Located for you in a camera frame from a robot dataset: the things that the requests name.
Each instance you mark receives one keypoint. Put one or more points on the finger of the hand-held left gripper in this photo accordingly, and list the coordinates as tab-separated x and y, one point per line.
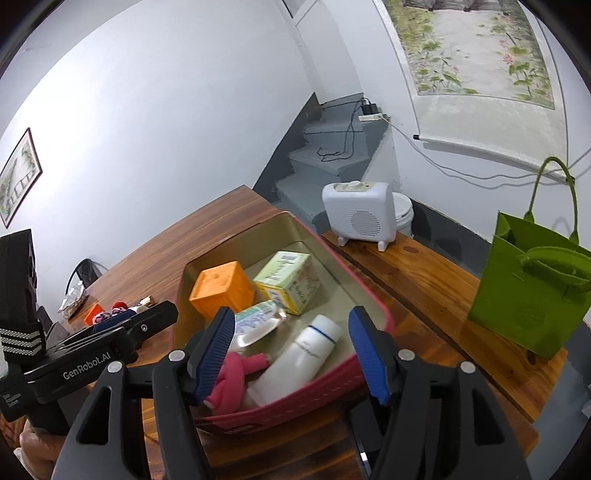
115	322
154	318

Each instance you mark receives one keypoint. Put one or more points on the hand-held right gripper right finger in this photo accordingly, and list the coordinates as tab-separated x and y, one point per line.
369	355

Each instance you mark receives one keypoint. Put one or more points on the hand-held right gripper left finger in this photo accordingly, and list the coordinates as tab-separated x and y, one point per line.
214	350

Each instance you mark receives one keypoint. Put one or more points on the pink leopard plush toy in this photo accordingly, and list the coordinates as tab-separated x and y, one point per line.
107	315

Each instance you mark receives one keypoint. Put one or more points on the small white squeeze tube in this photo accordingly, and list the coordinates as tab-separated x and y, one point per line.
254	323

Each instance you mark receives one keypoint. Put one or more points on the red tin container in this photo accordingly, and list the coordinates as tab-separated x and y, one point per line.
323	397

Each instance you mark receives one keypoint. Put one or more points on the orange cube box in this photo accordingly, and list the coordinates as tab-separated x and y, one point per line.
221	286

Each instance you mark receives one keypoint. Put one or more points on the yellow green carton box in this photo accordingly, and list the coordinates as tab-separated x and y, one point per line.
286	281

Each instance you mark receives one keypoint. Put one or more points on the person's left hand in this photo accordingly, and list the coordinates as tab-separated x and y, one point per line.
39	450

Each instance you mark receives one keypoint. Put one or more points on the small brown gold case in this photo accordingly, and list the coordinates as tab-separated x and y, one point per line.
146	302

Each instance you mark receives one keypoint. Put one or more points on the shiny silver bag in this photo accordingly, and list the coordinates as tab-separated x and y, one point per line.
73	300

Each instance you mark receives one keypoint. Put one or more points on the wooden bench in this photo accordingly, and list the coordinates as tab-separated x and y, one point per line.
438	286

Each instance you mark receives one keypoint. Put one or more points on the white fan heater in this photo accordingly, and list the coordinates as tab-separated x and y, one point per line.
355	212

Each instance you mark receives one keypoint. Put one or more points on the white bucket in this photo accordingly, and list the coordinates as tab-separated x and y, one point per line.
404	214

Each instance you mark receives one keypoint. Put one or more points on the green felt bag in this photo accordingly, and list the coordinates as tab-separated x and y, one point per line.
521	295

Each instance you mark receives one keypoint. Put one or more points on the grey staircase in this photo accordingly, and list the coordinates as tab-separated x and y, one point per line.
323	157

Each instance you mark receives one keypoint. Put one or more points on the white power strip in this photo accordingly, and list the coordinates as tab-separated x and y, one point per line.
371	117

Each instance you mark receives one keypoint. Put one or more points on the black charger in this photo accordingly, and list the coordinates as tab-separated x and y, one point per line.
370	108

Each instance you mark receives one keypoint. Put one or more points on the framed wall picture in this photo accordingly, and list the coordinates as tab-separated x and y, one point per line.
18	180

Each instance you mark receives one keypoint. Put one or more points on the wall scroll painting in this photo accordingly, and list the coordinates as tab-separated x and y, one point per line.
461	55

